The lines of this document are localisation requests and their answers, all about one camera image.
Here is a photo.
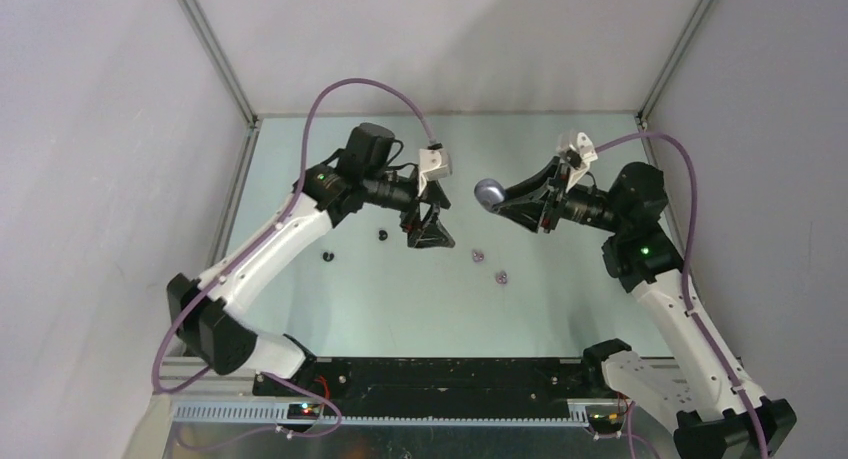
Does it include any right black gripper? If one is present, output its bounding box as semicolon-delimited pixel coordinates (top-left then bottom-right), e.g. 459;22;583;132
492;156;627;234

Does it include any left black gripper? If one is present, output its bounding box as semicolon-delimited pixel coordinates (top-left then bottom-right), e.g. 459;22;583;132
362;170;454;248

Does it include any purple earbud charging case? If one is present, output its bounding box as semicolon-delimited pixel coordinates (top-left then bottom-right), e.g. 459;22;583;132
474;178;507;213

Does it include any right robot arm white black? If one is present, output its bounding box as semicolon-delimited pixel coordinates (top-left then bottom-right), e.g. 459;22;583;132
474;157;797;458

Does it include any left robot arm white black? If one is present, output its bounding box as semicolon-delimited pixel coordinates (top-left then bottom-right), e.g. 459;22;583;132
166;123;455;396

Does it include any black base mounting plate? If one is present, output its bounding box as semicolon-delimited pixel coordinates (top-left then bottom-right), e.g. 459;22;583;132
291;357;631;420

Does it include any left controller board with leds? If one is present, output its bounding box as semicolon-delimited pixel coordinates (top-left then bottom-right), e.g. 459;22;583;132
286;403;323;421

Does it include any controller board with leds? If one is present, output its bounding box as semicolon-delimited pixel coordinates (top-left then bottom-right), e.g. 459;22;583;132
587;412;628;435
286;403;323;421

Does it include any right controller board with leds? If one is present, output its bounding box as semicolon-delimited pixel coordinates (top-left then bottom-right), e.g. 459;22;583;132
587;412;628;435

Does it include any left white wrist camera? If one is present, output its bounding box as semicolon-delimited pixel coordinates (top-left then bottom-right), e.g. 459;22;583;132
417;143;452;197

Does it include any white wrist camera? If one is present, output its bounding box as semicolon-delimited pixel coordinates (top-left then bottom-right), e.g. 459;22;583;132
417;143;452;197
556;130;598;192

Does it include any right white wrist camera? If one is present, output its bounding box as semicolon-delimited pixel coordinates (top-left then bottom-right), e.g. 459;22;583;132
556;130;598;192

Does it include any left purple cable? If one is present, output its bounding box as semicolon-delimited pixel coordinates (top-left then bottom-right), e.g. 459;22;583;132
150;78;440;439

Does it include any purple cable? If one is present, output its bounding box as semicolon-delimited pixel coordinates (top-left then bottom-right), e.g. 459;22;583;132
150;78;440;439
592;131;771;459

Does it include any grey slotted cable duct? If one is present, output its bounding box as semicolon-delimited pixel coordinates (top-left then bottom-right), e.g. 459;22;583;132
172;401;589;427

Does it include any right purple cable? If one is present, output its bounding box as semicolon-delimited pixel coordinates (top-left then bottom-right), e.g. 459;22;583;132
592;131;771;459

